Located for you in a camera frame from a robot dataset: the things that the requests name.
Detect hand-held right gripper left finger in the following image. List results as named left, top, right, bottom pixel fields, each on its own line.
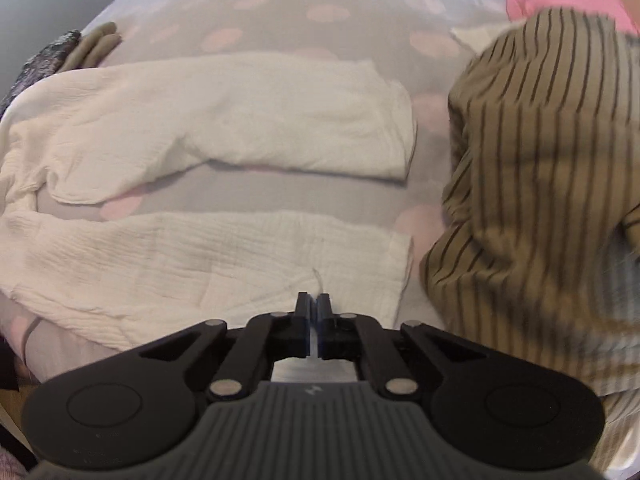
left=140, top=292, right=312, bottom=402

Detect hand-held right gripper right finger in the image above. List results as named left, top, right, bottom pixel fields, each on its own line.
left=318, top=293, right=488, bottom=403

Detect white crinkled pants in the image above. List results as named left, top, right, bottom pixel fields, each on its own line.
left=0, top=52, right=418, bottom=356

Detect tan striped garment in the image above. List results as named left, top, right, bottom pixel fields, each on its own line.
left=419, top=7, right=640, bottom=397

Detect white crinkled top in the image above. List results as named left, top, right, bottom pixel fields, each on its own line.
left=450, top=22, right=508, bottom=54

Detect bed with polka dot sheet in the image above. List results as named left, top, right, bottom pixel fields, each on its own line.
left=0, top=0, right=640, bottom=391

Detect beige folded cloth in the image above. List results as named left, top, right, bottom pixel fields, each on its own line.
left=61, top=21, right=122, bottom=69

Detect dark speckled cloth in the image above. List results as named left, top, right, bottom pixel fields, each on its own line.
left=0, top=30, right=82, bottom=117

